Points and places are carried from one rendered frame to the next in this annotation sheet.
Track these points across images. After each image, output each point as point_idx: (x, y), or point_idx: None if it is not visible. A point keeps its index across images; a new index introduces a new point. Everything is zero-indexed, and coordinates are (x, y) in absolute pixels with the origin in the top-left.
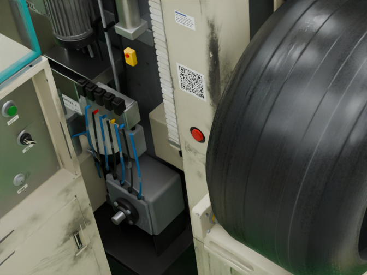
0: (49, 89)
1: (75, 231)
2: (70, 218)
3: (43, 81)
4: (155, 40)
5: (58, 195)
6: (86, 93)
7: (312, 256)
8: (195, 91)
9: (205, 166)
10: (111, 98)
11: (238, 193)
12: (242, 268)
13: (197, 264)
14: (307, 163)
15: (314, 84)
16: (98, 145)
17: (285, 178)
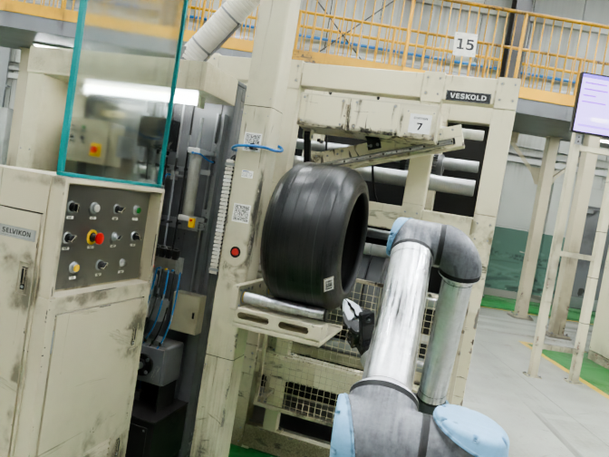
0: (159, 209)
1: (134, 326)
2: (137, 311)
3: (157, 203)
4: (222, 194)
5: (139, 286)
6: None
7: (326, 243)
8: (242, 218)
9: (234, 277)
10: (171, 249)
11: (288, 218)
12: (259, 325)
13: (201, 384)
14: (325, 194)
15: (323, 172)
16: None
17: (314, 202)
